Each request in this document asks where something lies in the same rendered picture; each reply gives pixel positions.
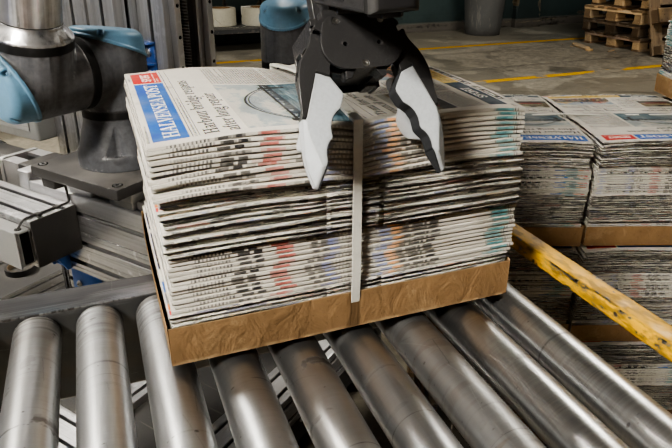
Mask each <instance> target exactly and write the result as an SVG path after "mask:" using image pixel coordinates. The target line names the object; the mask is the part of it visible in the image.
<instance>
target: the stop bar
mask: <svg viewBox="0 0 672 448"><path fill-rule="evenodd" d="M511 235H512V237H511V238H512V242H513V243H514V244H513V245H510V247H511V248H513V249H514V250H516V251H517V252H518V253H520V254H521V255H523V256H524V257H525V258H527V259H528V260H529V261H531V262H532V263H534V264H535V265H536V266H538V267H539V268H541V269H542V270H543V271H545V272H546V273H548V274H549V275H550V276H552V277H553V278H555V279H556V280H557V281H559V282H560V283H562V284H563V285H564V286H566V287H567V288H569V289H570V290H571V291H573V292H574V293H575V294H577V295H578V296H580V297H581V298H582V299H584V300H585V301H587V302H588V303H589V304H591V305H592V306H594V307H595V308H596V309H598V310H599V311H601V312H602V313H603V314H605V315H606V316H608V317H609V318H610V319H612V320H613V321H615V322H616V323H617V324H619V325H620V326H621V327H623V328H624V329H626V330H627V331H628V332H630V333H631V334H633V335H634V336H635V337H637V338H638V339H640V340H641V341H642V342H644V343H645V344H647V345H648V346H649V347H651V348H652V349H654V350H655V351H656V352H658V353H659V354H661V355H662V356H663V357H665V358H666V359H667V360H669V361H670V362H672V326H671V325H670V324H668V323H667V322H665V321H664V320H662V319H661V318H659V317H658V316H656V315H655V314H653V313H652V312H650V311H649V310H647V309H646V308H644V307H642V306H641V305H639V304H638V303H636V302H635V301H633V300H632V299H630V298H629V297H627V296H626V295H624V294H623V293H621V292H620V291H618V290H617V289H615V288H614V287H612V286H610V285H609V284H607V283H606V282H604V281H603V280H601V279H600V278H598V277H597V276H595V275H594V274H592V273H591V272H589V271H588V270H586V269H585V268H583V267H581V266H580V265H578V264H577V263H575V262H574V261H572V260H571V259H569V258H568V257H566V256H565V255H563V254H562V253H560V252H559V251H557V250H556V249H554V248H552V247H551V246H549V245H548V244H546V243H545V242H543V241H542V240H540V239H539V238H537V237H536V236H534V235H533V234H531V233H530V232H528V231H527V230H525V229H524V228H522V227H520V226H519V225H517V224H516V223H515V227H513V230H512V233H511Z"/></svg>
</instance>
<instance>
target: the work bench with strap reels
mask: <svg viewBox="0 0 672 448"><path fill-rule="evenodd" d="M212 10H213V24H214V35H227V34H245V33H260V22H259V13H260V5H248V6H241V21H236V9H235V7H231V6H213V7H212Z"/></svg>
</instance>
